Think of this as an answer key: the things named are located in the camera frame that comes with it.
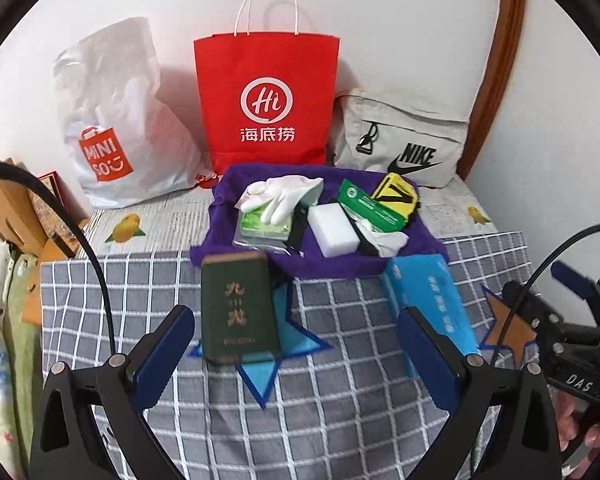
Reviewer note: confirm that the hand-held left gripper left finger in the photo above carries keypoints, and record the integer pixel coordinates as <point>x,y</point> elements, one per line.
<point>160,355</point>

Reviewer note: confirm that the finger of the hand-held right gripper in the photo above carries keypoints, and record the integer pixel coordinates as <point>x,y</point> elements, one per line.
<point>572,275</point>
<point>527,305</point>

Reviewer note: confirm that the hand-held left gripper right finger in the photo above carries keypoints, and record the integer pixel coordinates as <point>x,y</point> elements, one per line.
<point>430,360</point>

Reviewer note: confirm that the blue tissue pack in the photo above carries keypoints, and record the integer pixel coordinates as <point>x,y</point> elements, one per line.
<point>430,285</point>

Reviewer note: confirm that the translucent small bag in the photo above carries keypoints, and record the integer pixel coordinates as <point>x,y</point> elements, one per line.
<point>260,244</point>

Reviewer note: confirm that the white sponge block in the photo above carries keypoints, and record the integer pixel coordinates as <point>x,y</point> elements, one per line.
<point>332,230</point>

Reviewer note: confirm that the green tissue pack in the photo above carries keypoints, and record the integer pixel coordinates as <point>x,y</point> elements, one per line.
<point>260,226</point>

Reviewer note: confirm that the small sachet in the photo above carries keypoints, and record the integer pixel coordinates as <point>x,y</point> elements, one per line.
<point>367,205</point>

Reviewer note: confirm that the yellow black mesh pouch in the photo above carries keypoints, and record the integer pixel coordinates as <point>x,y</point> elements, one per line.
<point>397,195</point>

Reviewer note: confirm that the white glove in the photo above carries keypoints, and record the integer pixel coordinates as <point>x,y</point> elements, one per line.
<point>275,195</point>

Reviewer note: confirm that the person's right hand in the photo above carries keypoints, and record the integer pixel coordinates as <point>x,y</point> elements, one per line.
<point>580,430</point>

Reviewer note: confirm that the orange star sticker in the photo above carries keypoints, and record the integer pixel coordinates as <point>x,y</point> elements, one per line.
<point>510,325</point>

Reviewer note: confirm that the dark green tin box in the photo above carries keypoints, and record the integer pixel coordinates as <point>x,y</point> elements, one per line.
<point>240,310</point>

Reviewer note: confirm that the blue star sticker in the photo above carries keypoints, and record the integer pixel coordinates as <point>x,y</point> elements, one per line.
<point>260,375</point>

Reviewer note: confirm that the grey checkered cloth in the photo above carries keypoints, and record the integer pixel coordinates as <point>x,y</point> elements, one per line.
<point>330,410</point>

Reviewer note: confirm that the newspaper print lemon cloth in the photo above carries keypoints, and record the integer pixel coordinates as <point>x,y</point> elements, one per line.
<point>170,225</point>

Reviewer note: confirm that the purple towel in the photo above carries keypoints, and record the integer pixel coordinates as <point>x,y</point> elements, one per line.
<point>330,260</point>

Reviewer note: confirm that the green cloth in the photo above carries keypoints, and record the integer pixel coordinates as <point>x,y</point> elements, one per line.
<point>22,320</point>

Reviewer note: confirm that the brown patterned box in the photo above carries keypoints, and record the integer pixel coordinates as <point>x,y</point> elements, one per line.
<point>55,210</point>

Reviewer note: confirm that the small red white packet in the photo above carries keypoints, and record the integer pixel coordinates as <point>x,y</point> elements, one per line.
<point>206,179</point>

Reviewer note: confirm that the grey zip pouch bag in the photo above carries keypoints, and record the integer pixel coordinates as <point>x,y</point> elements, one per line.
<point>410,130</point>

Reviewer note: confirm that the white plastic shopping bag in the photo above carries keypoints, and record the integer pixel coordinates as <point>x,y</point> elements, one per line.
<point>125,110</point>

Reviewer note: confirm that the red paper bag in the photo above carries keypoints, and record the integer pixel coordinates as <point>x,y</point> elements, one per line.
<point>265,70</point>

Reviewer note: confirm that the brown wooden door frame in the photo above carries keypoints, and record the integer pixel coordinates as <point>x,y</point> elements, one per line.
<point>500,60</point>

